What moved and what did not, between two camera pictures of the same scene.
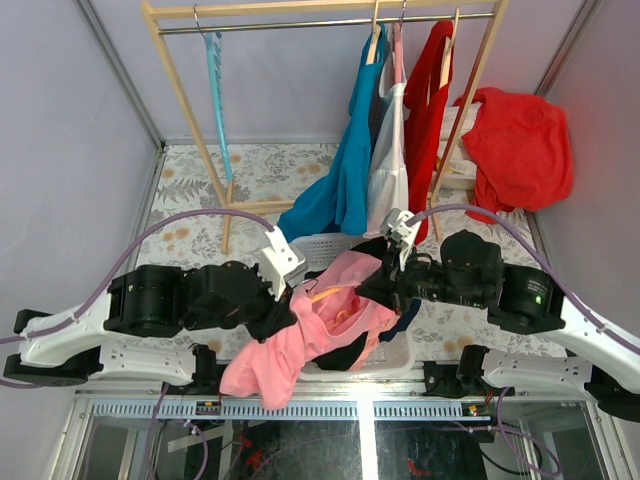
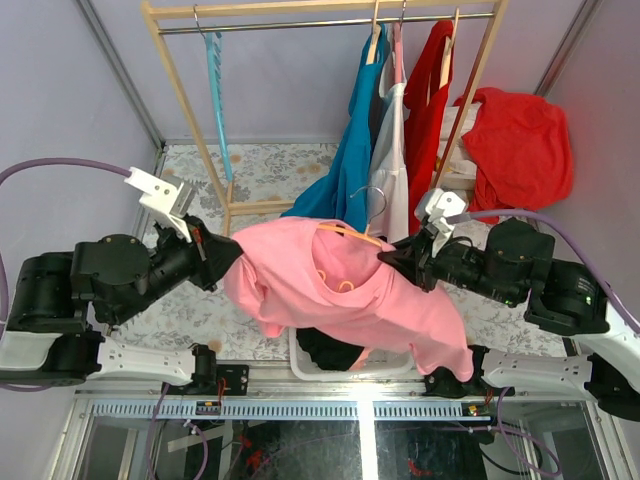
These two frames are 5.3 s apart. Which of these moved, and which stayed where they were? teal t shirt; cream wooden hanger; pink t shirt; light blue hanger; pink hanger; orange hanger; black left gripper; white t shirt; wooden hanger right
Moved: orange hanger; black left gripper; pink t shirt
Stayed: cream wooden hanger; pink hanger; white t shirt; wooden hanger right; light blue hanger; teal t shirt
